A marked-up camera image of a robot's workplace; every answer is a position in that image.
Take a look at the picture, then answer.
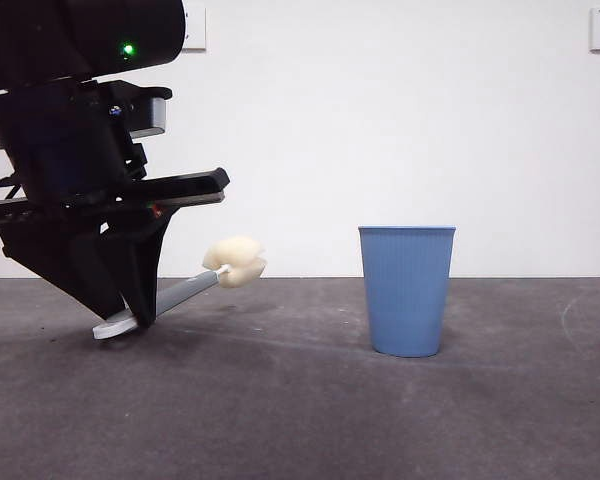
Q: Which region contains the grey-handled sponge cup brush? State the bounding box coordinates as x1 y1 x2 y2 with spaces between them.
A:
92 235 268 341

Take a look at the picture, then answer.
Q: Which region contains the blue ribbed plastic cup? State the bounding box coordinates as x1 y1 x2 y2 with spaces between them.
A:
357 225 457 358

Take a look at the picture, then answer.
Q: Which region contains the pale grey left wrist camera box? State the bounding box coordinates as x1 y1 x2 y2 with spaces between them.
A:
128 94 170 140

